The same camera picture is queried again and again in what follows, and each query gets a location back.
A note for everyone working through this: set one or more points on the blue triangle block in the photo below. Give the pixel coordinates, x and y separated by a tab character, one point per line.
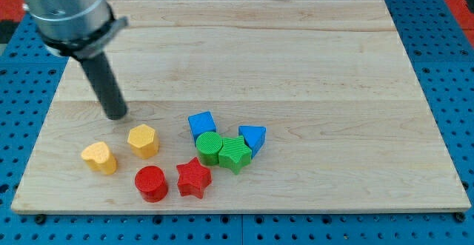
254	137

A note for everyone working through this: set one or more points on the green star block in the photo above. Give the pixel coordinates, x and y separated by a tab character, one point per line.
234	154

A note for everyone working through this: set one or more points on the yellow heart block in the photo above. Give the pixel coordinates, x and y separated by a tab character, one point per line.
99	157

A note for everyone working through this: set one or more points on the red star block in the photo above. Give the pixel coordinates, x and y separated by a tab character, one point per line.
193	178

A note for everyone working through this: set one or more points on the yellow hexagon block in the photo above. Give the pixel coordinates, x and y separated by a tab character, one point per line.
144	141

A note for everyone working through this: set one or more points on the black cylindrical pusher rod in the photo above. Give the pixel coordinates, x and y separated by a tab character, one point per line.
104	84

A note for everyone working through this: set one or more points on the red cylinder block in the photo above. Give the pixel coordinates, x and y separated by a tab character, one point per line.
151	183

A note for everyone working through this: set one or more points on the wooden board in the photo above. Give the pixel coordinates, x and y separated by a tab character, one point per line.
349	129

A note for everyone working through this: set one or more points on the green cylinder block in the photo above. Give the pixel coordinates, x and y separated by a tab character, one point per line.
208	145

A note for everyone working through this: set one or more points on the blue cube block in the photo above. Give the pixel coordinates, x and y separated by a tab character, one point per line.
200	123

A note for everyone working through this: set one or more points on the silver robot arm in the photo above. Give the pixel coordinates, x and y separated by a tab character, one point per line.
81	29

